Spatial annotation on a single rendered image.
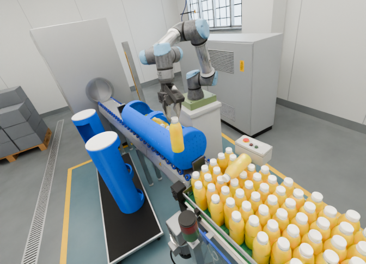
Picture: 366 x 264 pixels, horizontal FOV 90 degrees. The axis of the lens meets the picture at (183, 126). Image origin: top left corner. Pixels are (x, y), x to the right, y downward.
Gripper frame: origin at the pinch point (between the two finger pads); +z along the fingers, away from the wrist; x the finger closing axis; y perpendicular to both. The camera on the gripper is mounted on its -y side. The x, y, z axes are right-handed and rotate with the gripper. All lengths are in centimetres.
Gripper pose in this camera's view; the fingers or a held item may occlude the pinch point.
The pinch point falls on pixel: (174, 119)
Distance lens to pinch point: 92.0
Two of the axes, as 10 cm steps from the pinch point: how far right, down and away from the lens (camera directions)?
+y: -5.5, -2.9, 7.8
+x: -8.3, 3.1, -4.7
